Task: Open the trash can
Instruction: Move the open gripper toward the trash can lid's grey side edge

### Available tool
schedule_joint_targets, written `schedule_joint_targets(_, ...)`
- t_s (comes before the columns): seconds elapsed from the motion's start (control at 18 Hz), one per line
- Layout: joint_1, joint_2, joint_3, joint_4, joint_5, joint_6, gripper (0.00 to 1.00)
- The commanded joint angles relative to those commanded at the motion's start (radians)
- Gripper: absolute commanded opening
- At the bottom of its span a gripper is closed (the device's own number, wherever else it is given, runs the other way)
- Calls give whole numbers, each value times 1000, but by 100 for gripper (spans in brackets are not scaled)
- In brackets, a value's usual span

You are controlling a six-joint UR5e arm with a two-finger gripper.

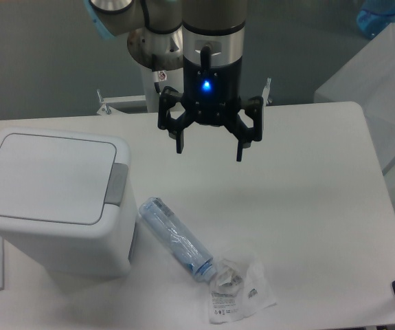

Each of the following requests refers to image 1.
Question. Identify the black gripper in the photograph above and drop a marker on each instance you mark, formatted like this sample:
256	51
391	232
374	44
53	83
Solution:
211	97

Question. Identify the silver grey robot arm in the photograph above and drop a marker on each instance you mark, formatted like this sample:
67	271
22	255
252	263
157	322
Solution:
190	55

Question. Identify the white push-lid trash can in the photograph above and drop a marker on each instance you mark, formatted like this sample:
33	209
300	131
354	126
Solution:
66	200

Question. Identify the right metal table clamp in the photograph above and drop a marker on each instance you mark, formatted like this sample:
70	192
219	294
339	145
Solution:
267	100

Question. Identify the metal table clamp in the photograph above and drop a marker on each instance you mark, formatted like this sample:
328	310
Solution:
267	100
104	106

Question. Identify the left metal table clamp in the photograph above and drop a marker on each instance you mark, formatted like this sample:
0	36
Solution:
104	106

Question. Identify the empty clear plastic bottle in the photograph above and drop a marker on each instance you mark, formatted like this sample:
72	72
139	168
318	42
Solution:
178	239

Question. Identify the translucent plastic storage box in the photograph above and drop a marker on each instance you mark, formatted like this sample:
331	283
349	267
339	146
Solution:
368	79

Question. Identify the blue plastic bag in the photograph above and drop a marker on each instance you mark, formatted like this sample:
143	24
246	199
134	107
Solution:
374	16

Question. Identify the crumpled clear plastic wrapper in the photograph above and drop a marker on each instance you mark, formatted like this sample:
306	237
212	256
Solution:
240	287

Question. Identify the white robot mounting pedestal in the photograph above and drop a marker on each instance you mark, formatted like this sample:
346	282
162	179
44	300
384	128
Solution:
160	60

